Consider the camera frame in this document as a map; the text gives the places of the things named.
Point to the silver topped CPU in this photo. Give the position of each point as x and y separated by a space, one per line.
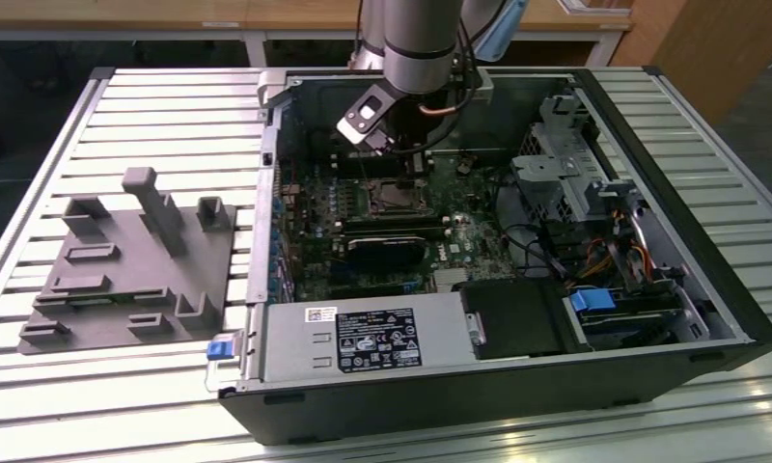
399 195

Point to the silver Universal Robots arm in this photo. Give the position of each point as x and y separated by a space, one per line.
417 29

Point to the CPU socket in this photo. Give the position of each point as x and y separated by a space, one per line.
369 207

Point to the black RAM slot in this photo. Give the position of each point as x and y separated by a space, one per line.
392 220
392 225
392 230
392 235

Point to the green motherboard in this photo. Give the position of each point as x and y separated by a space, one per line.
483 226

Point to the metal disk bay cage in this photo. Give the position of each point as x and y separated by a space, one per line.
554 169

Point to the black graphics card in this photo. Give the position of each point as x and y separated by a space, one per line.
385 251

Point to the silver chipset heatsink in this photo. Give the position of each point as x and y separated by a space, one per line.
453 280

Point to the clear plastic tray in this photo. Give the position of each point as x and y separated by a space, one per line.
592 5

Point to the black plastic shroud box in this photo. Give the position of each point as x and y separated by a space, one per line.
515 318

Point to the hard disk in blue carrier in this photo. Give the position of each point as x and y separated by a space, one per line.
592 301

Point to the grey power supply unit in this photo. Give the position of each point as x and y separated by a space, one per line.
289 337

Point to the wooden cabinet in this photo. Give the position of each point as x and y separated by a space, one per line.
714 48

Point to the blue case latch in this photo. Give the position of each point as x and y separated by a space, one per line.
220 350

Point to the grey parts rack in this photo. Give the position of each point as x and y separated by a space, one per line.
135 289

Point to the black open PC case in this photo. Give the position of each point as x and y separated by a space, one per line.
424 410

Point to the green RAM stick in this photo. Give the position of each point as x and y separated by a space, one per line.
96 302

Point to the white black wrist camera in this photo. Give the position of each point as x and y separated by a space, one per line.
363 116

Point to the wooden desk white frame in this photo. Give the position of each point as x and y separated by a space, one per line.
167 14

